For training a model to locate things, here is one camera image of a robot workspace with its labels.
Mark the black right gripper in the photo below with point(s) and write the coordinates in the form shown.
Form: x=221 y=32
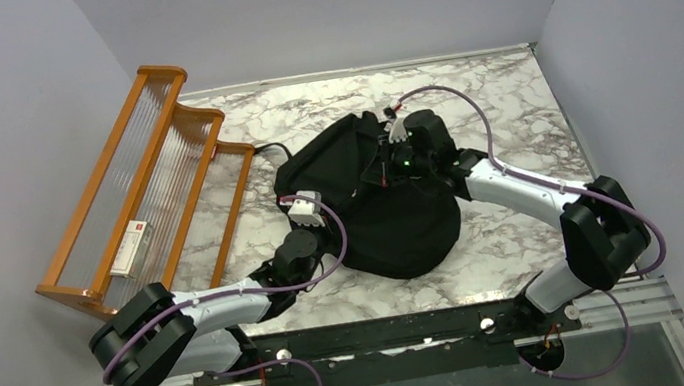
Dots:
x=388 y=173

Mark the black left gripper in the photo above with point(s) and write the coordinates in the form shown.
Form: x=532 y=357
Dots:
x=320 y=229

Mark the black student backpack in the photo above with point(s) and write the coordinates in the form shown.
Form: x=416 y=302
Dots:
x=401 y=231

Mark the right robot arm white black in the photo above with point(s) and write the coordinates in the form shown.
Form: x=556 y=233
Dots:
x=602 y=238

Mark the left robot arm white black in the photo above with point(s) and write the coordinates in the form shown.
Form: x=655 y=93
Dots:
x=160 y=334

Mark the orange wooden rack shelf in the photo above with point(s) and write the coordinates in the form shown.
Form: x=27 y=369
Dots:
x=163 y=162

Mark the white red small box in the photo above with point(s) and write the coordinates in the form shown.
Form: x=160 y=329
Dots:
x=132 y=250

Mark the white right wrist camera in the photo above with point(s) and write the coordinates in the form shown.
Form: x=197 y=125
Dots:
x=397 y=133

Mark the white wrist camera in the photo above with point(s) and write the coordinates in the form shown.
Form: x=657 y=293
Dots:
x=397 y=133
x=305 y=213

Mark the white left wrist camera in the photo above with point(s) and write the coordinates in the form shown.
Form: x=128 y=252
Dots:
x=305 y=213

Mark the black metal base rail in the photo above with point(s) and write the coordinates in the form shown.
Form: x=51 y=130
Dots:
x=374 y=352

